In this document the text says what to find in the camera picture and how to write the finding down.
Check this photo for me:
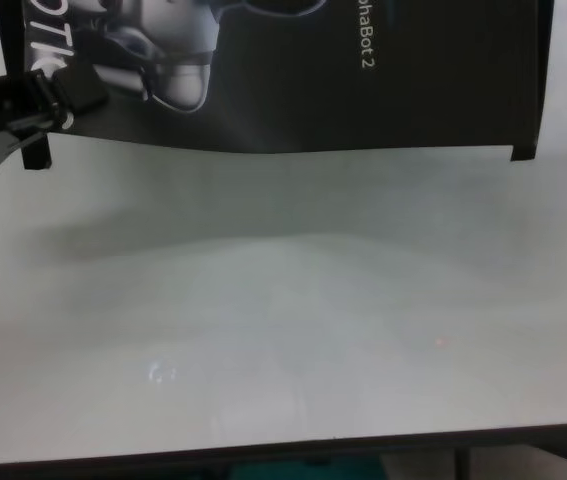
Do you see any black robot print poster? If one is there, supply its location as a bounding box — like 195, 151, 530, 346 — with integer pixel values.
20, 0, 550, 154

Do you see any black tape strip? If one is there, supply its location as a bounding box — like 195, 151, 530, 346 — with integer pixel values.
509, 0, 556, 163
0, 0, 54, 172

